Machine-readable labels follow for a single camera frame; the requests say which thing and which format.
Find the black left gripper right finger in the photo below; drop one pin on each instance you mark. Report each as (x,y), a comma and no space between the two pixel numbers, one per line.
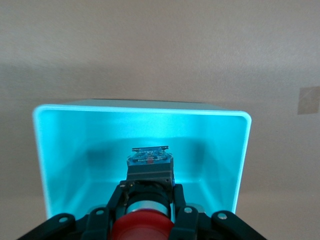
(190,225)

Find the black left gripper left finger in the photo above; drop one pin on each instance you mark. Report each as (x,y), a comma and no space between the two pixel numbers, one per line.
(100,225)

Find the red push button switch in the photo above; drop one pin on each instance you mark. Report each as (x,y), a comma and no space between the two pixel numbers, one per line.
(142,225)

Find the cyan plastic box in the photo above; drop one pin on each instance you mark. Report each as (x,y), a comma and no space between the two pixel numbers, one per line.
(75,140)

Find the brown tape patch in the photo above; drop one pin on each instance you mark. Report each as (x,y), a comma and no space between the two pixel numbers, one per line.
(308,100)

